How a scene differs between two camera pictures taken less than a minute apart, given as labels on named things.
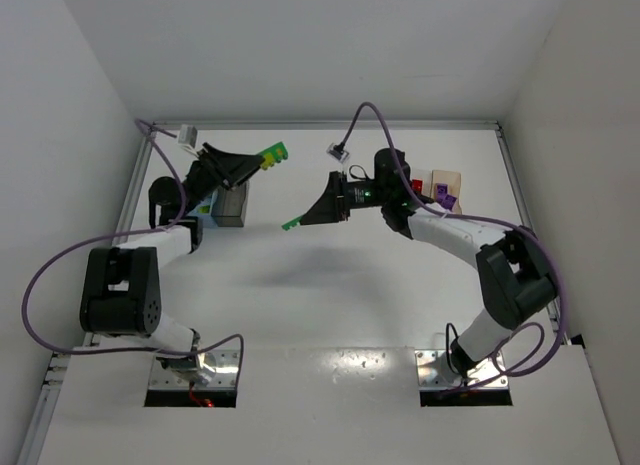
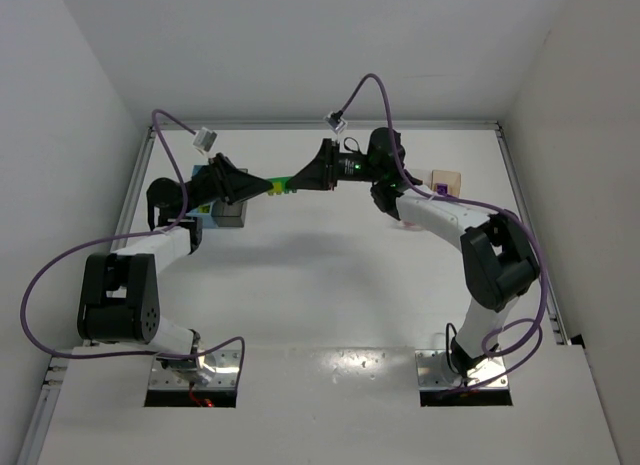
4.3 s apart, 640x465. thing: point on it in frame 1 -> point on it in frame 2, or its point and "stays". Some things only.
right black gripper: x=340 y=197 -> x=327 y=164
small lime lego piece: x=268 y=161 -> x=277 y=189
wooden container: x=453 y=180 stays
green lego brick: x=273 y=154 -> x=283 y=181
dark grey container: x=228 y=205 stays
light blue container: x=204 y=211 stays
